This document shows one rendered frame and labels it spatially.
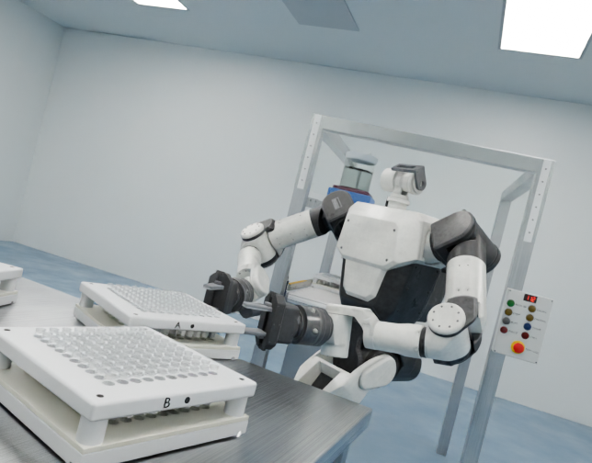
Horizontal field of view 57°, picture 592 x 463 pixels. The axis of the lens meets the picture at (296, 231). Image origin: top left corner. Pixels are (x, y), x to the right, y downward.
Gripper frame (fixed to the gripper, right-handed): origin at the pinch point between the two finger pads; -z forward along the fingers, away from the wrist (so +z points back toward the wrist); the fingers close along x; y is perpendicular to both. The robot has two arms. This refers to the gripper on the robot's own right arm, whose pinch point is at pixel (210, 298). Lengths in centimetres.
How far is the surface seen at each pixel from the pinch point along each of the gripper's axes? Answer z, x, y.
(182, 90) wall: 458, -144, 301
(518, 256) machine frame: 120, -31, -75
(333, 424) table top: -32, 7, -39
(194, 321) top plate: -25.4, 0.2, -9.4
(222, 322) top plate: -19.9, 0.2, -12.7
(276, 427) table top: -41, 7, -33
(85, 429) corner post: -69, 3, -21
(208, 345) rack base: -21.7, 4.7, -11.6
